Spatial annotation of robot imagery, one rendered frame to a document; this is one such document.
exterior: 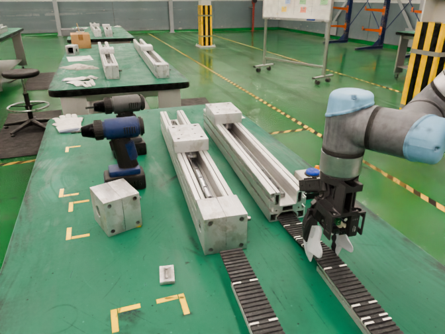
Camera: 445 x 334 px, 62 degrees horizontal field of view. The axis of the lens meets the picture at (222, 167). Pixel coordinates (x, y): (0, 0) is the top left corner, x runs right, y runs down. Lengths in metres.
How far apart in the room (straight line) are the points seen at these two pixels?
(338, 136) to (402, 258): 0.38
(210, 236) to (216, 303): 0.16
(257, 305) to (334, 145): 0.31
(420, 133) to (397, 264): 0.38
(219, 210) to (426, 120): 0.45
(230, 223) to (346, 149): 0.31
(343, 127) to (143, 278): 0.50
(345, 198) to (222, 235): 0.29
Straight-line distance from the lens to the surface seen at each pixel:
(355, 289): 0.77
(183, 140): 1.16
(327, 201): 0.75
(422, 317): 0.82
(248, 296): 0.72
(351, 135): 0.66
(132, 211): 0.95
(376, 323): 0.72
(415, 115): 0.65
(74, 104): 2.69
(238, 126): 1.42
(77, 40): 4.66
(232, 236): 0.85
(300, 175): 1.10
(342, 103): 0.65
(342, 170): 0.69
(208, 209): 0.84
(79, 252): 0.93
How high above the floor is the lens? 1.31
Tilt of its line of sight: 25 degrees down
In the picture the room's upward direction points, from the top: straight up
